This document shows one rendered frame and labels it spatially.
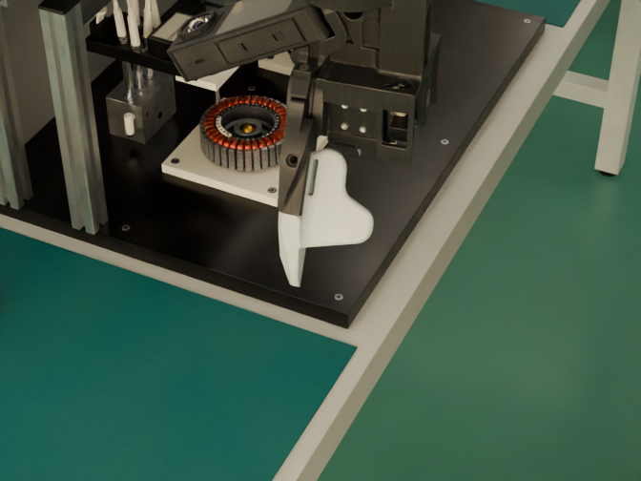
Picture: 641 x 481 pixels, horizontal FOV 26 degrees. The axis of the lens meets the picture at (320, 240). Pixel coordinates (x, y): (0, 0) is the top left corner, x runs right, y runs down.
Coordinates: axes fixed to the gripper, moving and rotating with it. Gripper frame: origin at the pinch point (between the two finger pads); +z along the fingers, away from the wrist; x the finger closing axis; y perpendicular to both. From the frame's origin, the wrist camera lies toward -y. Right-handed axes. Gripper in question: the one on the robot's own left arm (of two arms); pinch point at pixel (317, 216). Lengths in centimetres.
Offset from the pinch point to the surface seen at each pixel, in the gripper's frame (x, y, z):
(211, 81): 51, -28, 27
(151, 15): 54, -36, 23
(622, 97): 162, 13, 96
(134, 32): 52, -37, 23
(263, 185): 46, -20, 37
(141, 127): 51, -37, 36
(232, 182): 46, -24, 37
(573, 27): 95, 8, 41
